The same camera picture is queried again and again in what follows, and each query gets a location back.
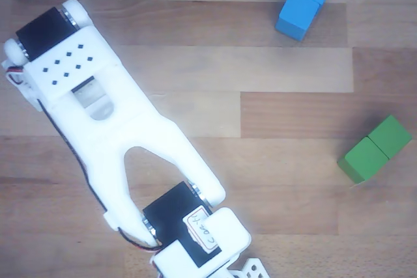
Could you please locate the long blue block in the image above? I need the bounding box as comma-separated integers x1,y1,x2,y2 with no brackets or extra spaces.
275,0,336,43

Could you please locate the white handwritten paper label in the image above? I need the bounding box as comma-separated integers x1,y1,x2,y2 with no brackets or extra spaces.
183,208,223,255

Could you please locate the long green block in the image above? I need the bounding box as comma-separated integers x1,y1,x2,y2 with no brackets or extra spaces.
337,115,413,184

